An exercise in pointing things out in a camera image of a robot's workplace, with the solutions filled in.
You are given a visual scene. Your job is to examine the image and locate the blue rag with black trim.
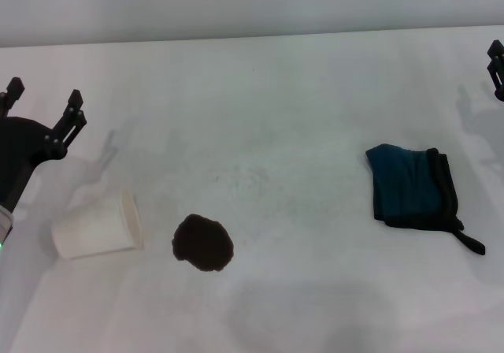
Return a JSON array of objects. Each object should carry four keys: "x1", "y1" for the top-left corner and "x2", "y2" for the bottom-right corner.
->
[{"x1": 365, "y1": 143, "x2": 486, "y2": 256}]

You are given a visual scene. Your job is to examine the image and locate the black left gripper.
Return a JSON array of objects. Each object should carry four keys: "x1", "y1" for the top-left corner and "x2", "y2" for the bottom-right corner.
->
[{"x1": 0, "y1": 76, "x2": 87, "y2": 214}]

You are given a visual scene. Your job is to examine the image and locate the black water stain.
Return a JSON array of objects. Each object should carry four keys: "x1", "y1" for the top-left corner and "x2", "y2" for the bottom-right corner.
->
[{"x1": 171, "y1": 213, "x2": 235, "y2": 273}]

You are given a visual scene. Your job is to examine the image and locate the white paper cup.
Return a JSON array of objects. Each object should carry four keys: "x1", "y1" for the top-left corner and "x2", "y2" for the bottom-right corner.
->
[{"x1": 50, "y1": 187, "x2": 145, "y2": 260}]

